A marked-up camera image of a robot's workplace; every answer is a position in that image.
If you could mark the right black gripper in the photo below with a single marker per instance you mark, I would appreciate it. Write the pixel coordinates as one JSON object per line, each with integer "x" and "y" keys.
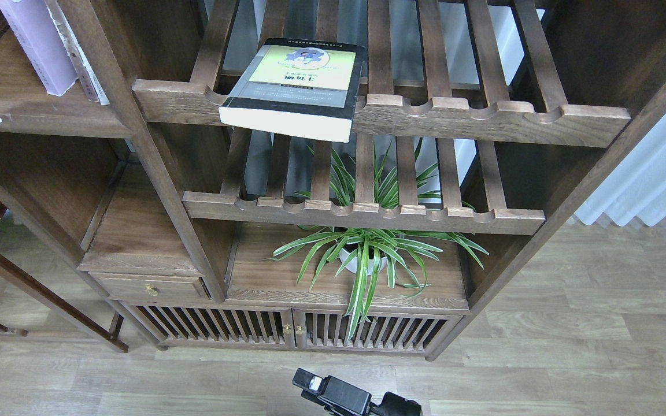
{"x": 340, "y": 398}

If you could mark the black yellow thick book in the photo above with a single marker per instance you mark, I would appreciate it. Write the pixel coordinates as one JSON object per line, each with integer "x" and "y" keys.
{"x": 298, "y": 87}

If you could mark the lavender white book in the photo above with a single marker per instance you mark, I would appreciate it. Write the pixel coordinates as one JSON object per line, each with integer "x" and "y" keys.
{"x": 33, "y": 26}

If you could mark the green spider plant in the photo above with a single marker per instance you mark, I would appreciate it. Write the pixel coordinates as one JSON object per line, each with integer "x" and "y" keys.
{"x": 370, "y": 250}

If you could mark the dark wooden bookshelf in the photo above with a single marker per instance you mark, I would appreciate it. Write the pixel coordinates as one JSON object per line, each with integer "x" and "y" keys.
{"x": 526, "y": 106}

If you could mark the wooden furniture at left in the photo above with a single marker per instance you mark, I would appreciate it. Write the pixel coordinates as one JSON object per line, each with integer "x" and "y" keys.
{"x": 29, "y": 285}

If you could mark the upright book worn spine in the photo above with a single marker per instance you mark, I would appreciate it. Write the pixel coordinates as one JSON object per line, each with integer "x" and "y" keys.
{"x": 85, "y": 73}

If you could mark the white curtain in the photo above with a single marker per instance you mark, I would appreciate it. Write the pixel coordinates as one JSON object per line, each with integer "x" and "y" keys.
{"x": 635, "y": 193}

